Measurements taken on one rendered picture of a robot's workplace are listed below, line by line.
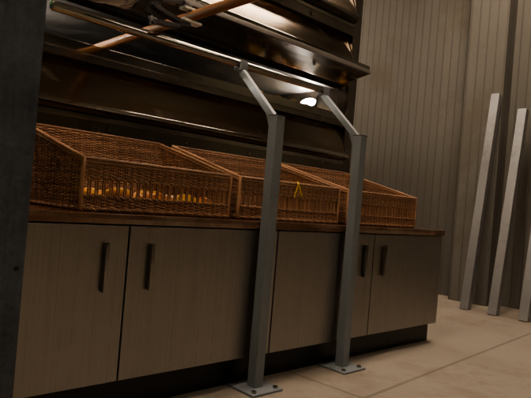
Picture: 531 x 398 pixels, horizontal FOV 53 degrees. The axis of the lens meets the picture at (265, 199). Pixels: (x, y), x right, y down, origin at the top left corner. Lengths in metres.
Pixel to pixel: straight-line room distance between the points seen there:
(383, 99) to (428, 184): 0.92
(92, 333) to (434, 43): 4.12
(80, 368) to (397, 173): 3.84
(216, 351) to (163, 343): 0.22
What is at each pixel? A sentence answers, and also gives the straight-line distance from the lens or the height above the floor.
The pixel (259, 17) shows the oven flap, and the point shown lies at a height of 1.52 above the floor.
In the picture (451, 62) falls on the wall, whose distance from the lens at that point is 4.96.
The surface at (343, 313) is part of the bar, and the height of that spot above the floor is 0.23.
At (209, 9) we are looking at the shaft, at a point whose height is 1.19.
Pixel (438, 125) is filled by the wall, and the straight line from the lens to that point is 4.87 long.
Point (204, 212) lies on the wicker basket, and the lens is 1.80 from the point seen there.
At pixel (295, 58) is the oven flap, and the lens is 2.77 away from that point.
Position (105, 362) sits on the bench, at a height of 0.16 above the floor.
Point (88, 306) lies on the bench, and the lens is 1.57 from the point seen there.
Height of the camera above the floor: 0.64
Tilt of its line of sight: level
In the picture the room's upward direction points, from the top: 5 degrees clockwise
